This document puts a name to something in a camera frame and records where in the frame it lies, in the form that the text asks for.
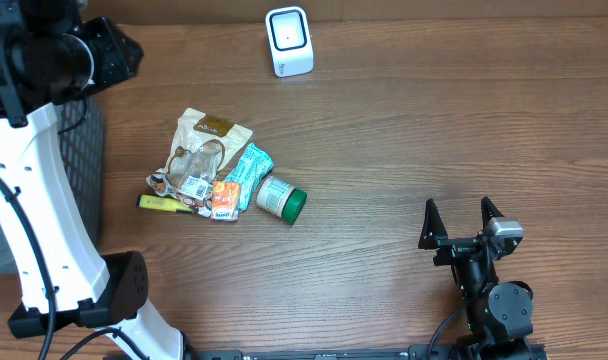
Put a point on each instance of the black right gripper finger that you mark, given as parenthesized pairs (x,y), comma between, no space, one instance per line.
(433,234)
(491,216)

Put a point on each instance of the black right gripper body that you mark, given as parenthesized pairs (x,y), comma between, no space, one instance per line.
(455,251)

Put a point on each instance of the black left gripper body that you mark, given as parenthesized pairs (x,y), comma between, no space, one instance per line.
(113,59)

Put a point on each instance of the beige Pantree snack bag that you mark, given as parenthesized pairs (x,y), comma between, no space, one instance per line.
(201,147)

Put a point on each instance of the yellow and blue bar packet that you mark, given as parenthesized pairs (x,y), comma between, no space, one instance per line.
(162,204)

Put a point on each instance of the green lid white jar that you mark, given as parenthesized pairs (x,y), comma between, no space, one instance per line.
(281,199)

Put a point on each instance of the teal snack packet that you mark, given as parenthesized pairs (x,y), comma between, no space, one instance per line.
(253,165)

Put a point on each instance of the orange snack packet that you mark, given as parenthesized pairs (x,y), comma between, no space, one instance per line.
(225,201)

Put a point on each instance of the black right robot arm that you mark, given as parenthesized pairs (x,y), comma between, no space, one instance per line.
(499,314)

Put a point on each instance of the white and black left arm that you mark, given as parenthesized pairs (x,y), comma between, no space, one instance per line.
(50,56)

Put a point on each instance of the white barcode scanner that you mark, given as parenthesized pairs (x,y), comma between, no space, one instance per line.
(289,41)

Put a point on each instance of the dark grey plastic basket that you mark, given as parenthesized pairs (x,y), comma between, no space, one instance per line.
(82,150)

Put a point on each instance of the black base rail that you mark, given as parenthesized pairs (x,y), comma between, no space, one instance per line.
(413,352)

